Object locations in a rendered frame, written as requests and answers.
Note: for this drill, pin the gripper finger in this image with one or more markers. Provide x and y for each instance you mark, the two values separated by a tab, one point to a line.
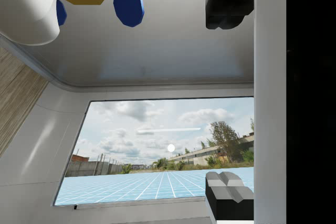
228	3
231	203

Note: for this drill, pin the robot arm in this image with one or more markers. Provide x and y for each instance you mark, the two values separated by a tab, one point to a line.
26	3

